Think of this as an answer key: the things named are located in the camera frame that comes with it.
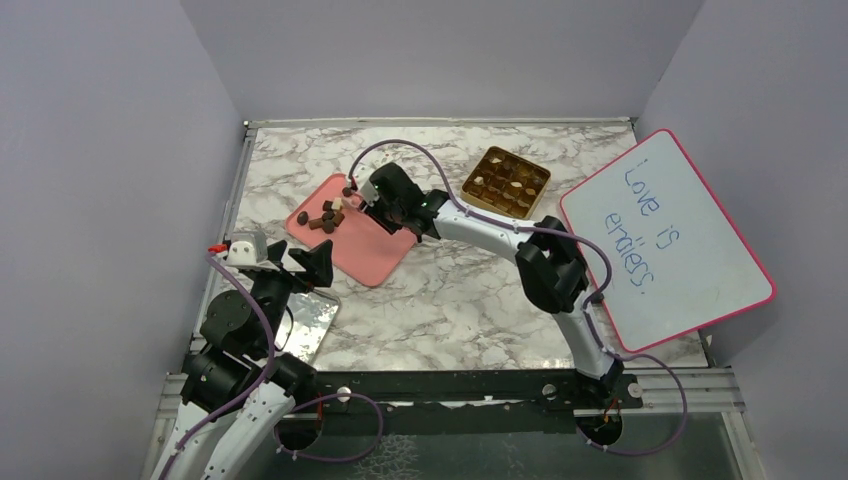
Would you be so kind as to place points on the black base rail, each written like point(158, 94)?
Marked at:
point(476, 402)

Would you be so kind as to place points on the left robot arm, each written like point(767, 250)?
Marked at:
point(239, 386)

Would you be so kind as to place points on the pink plastic tray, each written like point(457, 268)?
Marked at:
point(362, 249)

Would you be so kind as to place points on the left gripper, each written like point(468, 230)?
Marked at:
point(317, 261)

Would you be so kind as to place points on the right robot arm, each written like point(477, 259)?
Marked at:
point(552, 273)

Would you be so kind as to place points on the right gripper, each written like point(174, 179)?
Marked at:
point(372, 212)

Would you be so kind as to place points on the gold chocolate tin box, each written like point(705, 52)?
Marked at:
point(506, 184)

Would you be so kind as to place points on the pink framed whiteboard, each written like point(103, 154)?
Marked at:
point(676, 261)

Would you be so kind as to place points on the pink silicone tongs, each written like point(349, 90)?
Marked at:
point(354, 202)

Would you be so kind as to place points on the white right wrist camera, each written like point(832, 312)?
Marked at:
point(368, 192)

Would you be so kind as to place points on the silver tin lid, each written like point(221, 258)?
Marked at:
point(305, 323)

